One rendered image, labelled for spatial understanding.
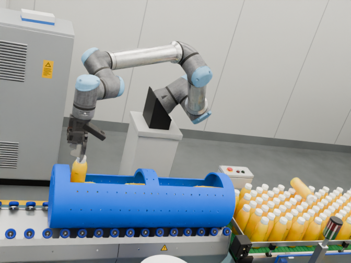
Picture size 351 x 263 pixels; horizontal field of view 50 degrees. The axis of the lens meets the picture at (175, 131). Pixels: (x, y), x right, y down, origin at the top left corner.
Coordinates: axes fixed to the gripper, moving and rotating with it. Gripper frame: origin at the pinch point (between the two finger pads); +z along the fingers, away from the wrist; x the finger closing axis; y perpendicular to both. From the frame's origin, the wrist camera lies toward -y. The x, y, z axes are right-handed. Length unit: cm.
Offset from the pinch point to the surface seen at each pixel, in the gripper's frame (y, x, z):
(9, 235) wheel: 26.7, 11.9, 33.6
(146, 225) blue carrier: -32.5, 13.1, 27.5
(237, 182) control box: -99, -24, 28
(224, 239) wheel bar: -78, 12, 39
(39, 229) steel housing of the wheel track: 14.4, 4.2, 37.3
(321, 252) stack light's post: -116, 38, 24
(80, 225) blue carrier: -1.9, 13.3, 26.9
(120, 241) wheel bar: -22.3, 12.2, 38.2
